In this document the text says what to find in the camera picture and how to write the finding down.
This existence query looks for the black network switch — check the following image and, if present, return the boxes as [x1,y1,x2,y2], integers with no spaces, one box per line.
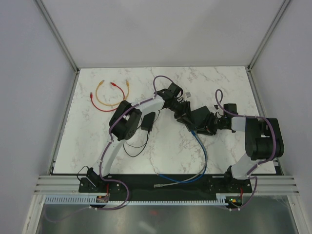
[187,106,211,132]

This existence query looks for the grey ethernet cable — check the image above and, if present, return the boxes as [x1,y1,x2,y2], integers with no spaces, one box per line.
[153,168,208,188]

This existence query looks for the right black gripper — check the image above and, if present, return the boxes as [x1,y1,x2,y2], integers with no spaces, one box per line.
[194,112,226,136]

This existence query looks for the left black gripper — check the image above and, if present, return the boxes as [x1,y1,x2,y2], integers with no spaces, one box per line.
[168,99,194,127]

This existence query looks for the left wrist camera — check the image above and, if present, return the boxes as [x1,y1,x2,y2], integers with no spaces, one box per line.
[183,92,192,99]

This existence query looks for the yellow ethernet cable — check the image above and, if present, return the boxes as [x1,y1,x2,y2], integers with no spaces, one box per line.
[95,79,130,107]

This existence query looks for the blue ethernet cable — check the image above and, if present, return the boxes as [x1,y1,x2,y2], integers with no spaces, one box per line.
[157,130,209,183]

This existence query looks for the red ethernet cable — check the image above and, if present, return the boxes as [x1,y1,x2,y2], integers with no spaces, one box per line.
[89,81,125,113]

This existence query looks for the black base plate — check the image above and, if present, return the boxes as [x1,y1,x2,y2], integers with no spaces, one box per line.
[91,174,252,201]

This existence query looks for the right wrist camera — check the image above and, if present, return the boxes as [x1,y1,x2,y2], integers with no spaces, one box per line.
[223,103,238,115]

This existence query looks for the white slotted cable duct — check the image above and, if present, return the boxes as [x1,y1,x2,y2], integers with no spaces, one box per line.
[44,195,228,206]

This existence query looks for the aluminium frame post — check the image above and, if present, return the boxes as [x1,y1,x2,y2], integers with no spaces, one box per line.
[34,0,79,74]
[246,0,293,73]

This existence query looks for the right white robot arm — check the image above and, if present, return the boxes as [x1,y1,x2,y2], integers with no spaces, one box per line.
[192,103,285,192]

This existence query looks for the black power adapter with cord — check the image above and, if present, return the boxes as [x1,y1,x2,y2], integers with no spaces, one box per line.
[123,111,160,157]

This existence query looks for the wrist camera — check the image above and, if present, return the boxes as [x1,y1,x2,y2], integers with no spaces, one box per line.
[183,92,192,99]
[223,103,238,115]

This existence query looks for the right aluminium frame post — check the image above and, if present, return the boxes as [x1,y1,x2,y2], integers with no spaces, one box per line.
[246,0,293,73]

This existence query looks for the left aluminium frame post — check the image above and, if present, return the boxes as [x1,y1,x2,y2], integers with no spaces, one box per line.
[34,0,79,74]

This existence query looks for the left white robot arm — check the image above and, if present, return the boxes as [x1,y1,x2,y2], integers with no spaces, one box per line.
[78,84,197,193]

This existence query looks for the aluminium front rail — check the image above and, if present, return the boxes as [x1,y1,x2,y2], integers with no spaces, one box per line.
[34,175,299,196]

